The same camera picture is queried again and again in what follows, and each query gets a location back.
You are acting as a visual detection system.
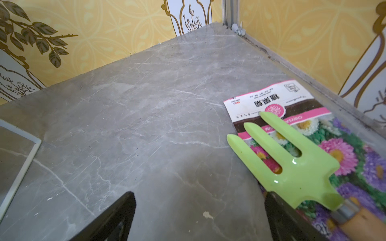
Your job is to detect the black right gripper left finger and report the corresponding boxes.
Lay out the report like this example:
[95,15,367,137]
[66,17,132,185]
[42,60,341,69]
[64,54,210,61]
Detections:
[71,191,136,241]

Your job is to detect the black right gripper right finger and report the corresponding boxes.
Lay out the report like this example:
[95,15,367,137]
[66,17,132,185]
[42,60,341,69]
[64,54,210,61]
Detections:
[264,192,327,241]

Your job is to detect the white two-tier shelf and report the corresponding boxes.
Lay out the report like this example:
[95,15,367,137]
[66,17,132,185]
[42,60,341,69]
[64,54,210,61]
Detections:
[1,120,42,220]

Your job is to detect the green garden hand fork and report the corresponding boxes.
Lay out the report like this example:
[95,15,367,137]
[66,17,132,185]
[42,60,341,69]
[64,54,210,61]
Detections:
[227,112,386,241]

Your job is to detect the flower seed packet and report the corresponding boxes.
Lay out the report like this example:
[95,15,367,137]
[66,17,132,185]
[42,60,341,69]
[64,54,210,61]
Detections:
[224,80,386,241]

